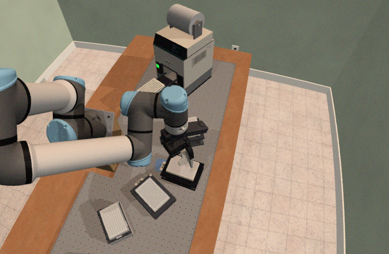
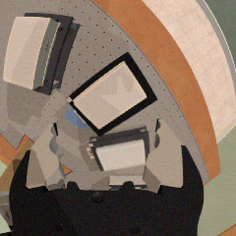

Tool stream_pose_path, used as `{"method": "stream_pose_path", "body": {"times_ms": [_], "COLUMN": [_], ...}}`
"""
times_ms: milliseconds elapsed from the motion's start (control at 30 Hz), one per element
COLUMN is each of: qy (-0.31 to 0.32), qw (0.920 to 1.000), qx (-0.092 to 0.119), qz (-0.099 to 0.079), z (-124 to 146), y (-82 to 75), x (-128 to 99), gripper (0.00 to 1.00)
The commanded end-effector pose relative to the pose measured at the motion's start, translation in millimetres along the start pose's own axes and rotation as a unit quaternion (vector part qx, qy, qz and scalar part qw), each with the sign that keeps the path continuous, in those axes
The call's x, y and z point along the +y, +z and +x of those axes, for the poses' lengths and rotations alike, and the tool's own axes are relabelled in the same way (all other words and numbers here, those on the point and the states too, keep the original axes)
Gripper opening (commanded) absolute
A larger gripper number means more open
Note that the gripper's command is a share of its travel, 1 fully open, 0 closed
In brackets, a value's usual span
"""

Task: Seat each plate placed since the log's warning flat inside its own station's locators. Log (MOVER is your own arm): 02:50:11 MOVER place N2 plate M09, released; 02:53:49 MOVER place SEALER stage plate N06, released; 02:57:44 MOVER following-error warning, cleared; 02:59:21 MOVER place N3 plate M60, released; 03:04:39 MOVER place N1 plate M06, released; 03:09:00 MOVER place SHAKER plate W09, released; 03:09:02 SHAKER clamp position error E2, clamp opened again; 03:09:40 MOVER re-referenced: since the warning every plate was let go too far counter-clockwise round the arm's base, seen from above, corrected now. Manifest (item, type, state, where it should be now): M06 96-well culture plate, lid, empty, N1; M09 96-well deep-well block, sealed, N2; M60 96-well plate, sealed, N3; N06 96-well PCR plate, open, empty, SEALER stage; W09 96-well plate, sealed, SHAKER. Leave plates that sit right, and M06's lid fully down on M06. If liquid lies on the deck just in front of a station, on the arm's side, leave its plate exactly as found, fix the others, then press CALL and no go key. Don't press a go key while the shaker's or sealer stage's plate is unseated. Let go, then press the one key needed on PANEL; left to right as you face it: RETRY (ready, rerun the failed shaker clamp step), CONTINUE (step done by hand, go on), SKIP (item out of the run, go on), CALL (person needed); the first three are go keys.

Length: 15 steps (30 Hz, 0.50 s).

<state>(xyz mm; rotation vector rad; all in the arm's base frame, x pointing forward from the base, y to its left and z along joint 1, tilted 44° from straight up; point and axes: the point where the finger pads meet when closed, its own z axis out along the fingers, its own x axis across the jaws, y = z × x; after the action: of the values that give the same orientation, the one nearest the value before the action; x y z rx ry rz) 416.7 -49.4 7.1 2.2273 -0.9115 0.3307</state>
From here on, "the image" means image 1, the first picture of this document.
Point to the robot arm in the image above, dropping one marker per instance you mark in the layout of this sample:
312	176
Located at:
77	137

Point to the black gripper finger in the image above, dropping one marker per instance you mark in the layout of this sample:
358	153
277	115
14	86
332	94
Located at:
187	156

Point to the beige horizontal cylinder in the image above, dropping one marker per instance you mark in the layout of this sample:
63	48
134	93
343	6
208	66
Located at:
183	18

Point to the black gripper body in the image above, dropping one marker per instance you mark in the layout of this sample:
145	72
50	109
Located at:
173	143

